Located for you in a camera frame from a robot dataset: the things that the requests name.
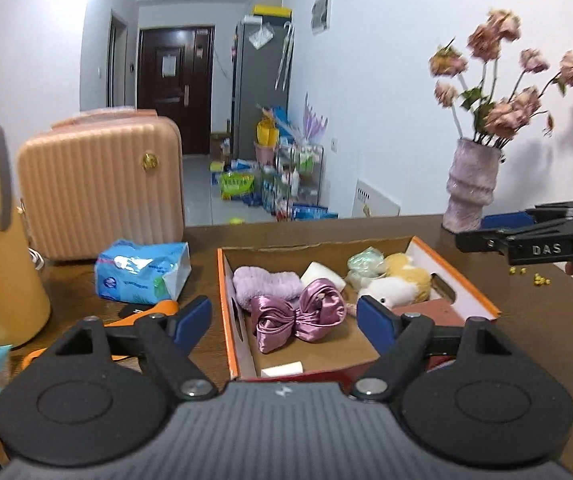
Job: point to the interior side door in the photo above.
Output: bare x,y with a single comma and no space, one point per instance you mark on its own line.
116,60

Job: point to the pink plastic bucket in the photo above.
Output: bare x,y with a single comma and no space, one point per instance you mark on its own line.
265,152

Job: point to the blue flat boxes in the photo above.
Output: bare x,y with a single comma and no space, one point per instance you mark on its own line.
314,211

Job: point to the blue tissue pack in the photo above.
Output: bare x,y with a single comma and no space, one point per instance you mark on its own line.
136,272

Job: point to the purple flower wrapper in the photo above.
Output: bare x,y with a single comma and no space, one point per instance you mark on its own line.
314,122

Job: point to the grey refrigerator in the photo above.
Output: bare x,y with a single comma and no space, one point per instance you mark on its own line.
259,100

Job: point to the dark brown entrance door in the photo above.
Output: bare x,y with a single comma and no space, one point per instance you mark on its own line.
176,100

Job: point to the purple satin bow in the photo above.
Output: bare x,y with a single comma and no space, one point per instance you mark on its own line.
291,315

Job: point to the wall electrical panel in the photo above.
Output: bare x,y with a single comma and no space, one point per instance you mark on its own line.
320,12

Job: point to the purple fluffy headband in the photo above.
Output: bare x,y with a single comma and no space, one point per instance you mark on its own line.
266,285

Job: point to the dried pink flower bouquet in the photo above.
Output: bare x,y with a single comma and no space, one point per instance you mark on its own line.
501,110

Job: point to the yellow white plush toy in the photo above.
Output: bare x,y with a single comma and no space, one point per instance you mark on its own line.
406,280

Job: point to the white flat panel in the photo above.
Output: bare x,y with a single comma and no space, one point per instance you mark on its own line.
374,200

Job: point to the metal rolling cart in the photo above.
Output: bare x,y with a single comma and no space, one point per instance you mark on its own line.
299,180

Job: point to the clear umbrella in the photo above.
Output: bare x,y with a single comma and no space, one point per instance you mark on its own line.
284,55

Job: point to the white sponge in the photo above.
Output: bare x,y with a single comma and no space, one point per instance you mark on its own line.
321,275

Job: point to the clear hanging plastic bag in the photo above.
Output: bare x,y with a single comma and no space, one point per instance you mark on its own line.
260,37

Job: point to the pink textured vase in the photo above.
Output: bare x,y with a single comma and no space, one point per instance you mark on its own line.
469,185

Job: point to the yellow gift bag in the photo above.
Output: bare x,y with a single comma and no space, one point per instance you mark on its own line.
268,132

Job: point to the pink ribbed suitcase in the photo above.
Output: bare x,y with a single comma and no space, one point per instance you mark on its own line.
101,195

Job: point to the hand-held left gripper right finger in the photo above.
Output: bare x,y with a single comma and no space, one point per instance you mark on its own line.
374,322

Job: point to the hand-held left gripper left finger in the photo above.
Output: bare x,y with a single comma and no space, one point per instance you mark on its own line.
194,317

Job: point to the clear plastic item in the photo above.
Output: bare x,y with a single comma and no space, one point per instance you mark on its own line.
366,262

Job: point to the yellow thermos jug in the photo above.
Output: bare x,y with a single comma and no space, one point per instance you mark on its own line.
1,260

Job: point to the orange cardboard box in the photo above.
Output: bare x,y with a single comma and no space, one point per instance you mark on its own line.
316,352

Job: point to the scattered yellow beads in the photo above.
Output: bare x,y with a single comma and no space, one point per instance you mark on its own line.
539,280

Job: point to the yellow box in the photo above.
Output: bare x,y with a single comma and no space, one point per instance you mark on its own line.
271,11

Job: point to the green bag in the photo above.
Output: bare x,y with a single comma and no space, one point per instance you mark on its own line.
239,185

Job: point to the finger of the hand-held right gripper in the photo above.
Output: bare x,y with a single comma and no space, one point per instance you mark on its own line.
506,221
484,242

